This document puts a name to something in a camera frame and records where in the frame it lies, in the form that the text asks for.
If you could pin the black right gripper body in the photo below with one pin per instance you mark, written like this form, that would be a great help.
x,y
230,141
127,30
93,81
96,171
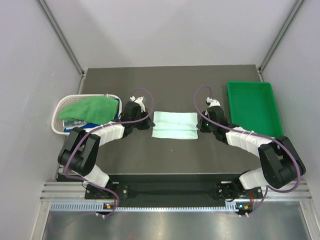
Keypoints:
x,y
205,126

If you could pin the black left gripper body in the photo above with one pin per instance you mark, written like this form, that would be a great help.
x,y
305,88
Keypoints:
x,y
140,115

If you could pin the green towel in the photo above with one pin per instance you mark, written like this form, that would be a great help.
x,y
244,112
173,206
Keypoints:
x,y
90,110

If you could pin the pale mint towel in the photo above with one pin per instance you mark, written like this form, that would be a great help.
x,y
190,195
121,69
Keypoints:
x,y
175,125

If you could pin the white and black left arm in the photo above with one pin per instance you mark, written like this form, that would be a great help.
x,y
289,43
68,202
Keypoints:
x,y
80,150

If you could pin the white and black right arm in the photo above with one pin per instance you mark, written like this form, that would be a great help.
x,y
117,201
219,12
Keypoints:
x,y
280,164

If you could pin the green plastic bin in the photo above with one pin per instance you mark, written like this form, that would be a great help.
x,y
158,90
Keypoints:
x,y
253,106

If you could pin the white plastic basket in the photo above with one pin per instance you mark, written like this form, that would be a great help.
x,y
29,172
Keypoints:
x,y
57,125

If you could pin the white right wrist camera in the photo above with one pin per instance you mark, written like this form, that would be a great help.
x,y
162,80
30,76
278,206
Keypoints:
x,y
211,102

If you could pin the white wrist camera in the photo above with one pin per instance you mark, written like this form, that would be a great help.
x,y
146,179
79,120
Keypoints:
x,y
211,102
139,100

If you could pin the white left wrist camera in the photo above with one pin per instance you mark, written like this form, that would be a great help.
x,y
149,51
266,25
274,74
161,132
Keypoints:
x,y
139,100

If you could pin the left aluminium corner post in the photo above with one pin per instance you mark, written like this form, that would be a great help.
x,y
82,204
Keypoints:
x,y
60,35

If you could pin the aluminium corner post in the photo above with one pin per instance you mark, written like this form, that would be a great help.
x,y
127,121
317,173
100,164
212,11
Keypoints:
x,y
298,4
60,35

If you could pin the right aluminium corner post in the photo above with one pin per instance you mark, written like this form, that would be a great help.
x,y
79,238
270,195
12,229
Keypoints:
x,y
298,4

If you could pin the aluminium frame rail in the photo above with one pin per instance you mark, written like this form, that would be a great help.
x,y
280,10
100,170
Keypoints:
x,y
75,191

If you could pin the grey slotted cable duct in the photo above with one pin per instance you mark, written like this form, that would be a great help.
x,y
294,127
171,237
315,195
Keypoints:
x,y
60,206

